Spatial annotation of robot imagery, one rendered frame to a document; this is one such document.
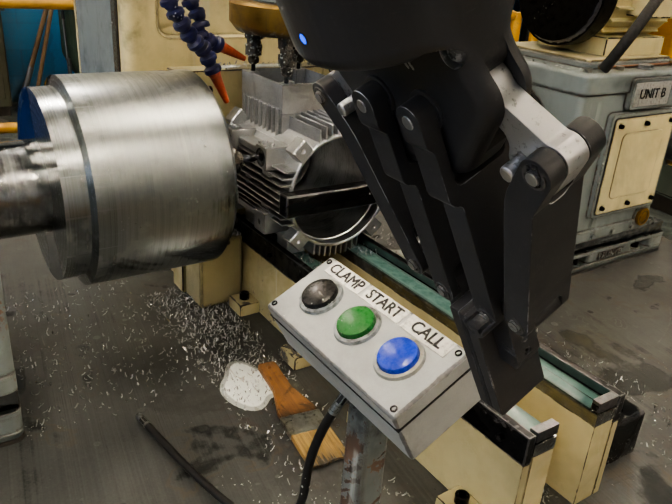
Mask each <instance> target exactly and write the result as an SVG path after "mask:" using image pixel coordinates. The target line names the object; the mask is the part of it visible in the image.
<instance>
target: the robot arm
mask: <svg viewBox="0 0 672 504"><path fill-rule="evenodd" d="M276 3H277V5H278V8H279V10H280V13H281V15H282V18H283V20H284V23H285V25H286V28H287V30H288V33H289V35H290V38H291V40H292V43H293V45H294V47H295V49H296V50H297V52H298V53H299V54H300V55H301V56H302V57H303V58H304V59H305V60H307V61H308V62H310V63H311V64H313V65H316V66H318V67H321V68H325V69H329V70H333V71H332V72H330V73H329V74H327V75H326V76H324V77H322V78H321V79H319V80H318V81H316V82H315V83H314V84H313V92H314V95H315V98H316V99H317V101H318V102H319V103H320V104H321V105H322V107H323V108H324V110H325V111H326V113H327V114H328V116H329V117H330V118H331V120H332V121H333V123H334V124H335V126H336V127H337V129H338V130H339V131H340V133H341V135H342V137H343V138H344V140H345V142H346V144H347V146H348V148H349V150H350V152H351V154H352V156H353V158H354V160H355V162H356V164H357V166H358V168H359V170H360V172H361V174H362V175H363V177H364V179H365V181H366V183H367V185H368V187H369V189H370V191H371V193H372V195H373V197H374V199H375V201H376V203H377V205H378V207H379V209H380V211H381V213H382V214H383V216H384V218H385V220H386V222H387V224H388V226H389V228H390V230H391V232H392V234H393V236H394V238H395V240H396V242H397V244H398V246H399V248H400V250H401V251H402V253H403V255H404V257H405V259H406V261H407V264H408V266H409V267H410V268H411V269H412V270H413V271H415V272H416V273H418V274H423V273H424V272H425V271H426V270H429V271H430V272H431V275H432V278H433V281H434V284H435V286H436V288H437V291H438V292H439V294H440V295H442V296H443V297H444V298H446V299H448V300H450V302H451V305H450V309H451V312H452V315H453V318H454V321H455V324H456V327H457V330H458V333H459V336H460V339H461V342H462V345H463V348H464V351H465V354H466V357H467V360H468V363H469V366H470V369H471V372H472V375H473V378H474V381H475V384H476V387H477V390H478V393H479V396H480V399H481V400H482V401H484V402H485V403H486V404H488V405H490V406H491V407H492V408H494V410H496V411H497V412H498V413H500V414H501V415H505V414H506V413H507V412H508V411H509V410H510V409H511V408H513V407H514V406H515V405H516V404H517V403H518V402H519V401H520V400H521V399H522V398H523V397H524V396H526V395H527V394H528V393H529V392H530V391H531V390H532V389H533V388H534V387H535V386H536V385H538V384H539V383H540V382H541V381H542V380H543V378H544V374H543V370H542V366H541V361H540V357H539V353H538V349H539V346H540V345H539V340H538V337H537V332H536V328H537V327H538V326H539V325H540V324H541V323H542V322H543V321H545V320H546V319H547V318H548V317H549V316H550V315H551V314H552V313H554V312H555V311H556V310H557V309H558V308H559V307H560V306H561V305H563V304H564V303H565V302H566V301H567V300H568V299H569V292H570V284H571V271H572V268H573V260H574V252H575V244H576V236H577V228H578V220H579V211H580V203H581V195H582V187H583V179H584V174H585V173H586V172H587V170H588V169H589V168H590V166H591V165H592V163H593V162H594V161H595V159H596V158H597V157H598V155H599V154H600V152H601V151H602V150H603V148H604V147H605V145H606V134H605V132H604V130H603V128H602V127H601V125H600V124H599V123H598V122H597V121H595V120H594V119H592V118H590V117H587V116H580V117H577V118H576V119H575V120H573V121H572V122H571V123H570V124H568V125H567V126H566V127H565V126H564V125H562V124H561V123H560V122H559V121H558V120H557V119H556V118H555V117H554V116H552V115H551V114H550V113H549V112H548V111H547V110H546V109H545V108H544V107H542V106H541V105H540V104H539V103H538V102H537V101H536V100H535V99H534V98H532V97H531V96H530V95H531V90H532V76H531V72H530V69H529V66H528V64H527V62H526V61H525V59H524V57H523V56H522V54H521V52H520V50H519V49H518V47H517V45H516V42H515V40H514V38H513V35H512V32H511V27H510V22H511V15H512V11H513V7H514V3H515V0H276ZM416 237H419V240H420V242H418V240H417V238H416Z"/></svg>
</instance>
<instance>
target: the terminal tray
mask: <svg viewBox="0 0 672 504"><path fill-rule="evenodd" d="M324 76H326V75H323V74H320V73H317V72H314V71H311V70H308V69H305V68H303V67H300V69H296V67H294V68H293V74H292V75H291V77H289V82H288V84H284V76H282V74H281V68H261V69H255V71H251V69H242V110H243V111H244V112H245V113H246V121H248V120H249V119H250V123H252V122H253V121H254V125H256V124H257V123H258V127H260V126H261V125H262V129H264V128H266V131H269V130H270V129H271V133H274V132H275V136H276V135H278V134H283V133H284V132H285V131H286V130H287V129H289V119H290V116H292V117H294V118H295V114H296V113H297V114H299V115H301V112H302V111H303V112H305V113H307V110H310V111H313V109H315V110H317V111H318V109H320V110H324V108H323V107H322V105H321V104H320V103H319V102H318V101H317V99H316V98H315V95H314V92H313V84H314V83H315V82H316V81H318V80H319V79H321V78H322V77H324Z"/></svg>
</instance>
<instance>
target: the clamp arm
mask: <svg viewBox="0 0 672 504"><path fill-rule="evenodd" d="M370 204H376V201H375V199H374V197H373V195H372V193H371V191H370V189H369V187H368V185H367V183H366V181H365V180H364V181H357V182H351V183H344V184H337V185H331V186H324V187H318V188H311V189H304V190H298V191H291V192H285V193H281V194H280V205H279V214H280V215H281V216H283V217H284V218H286V219H291V218H296V217H302V216H308V215H313V214H319V213H325V212H330V211H336V210H342V209H347V208H353V207H359V206H365V205H370Z"/></svg>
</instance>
